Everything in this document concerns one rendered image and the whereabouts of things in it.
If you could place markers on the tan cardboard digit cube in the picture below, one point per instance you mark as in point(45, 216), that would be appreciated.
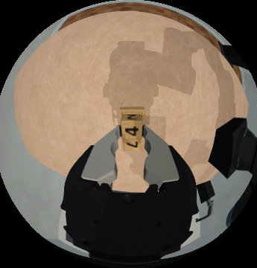
point(131, 126)
point(132, 144)

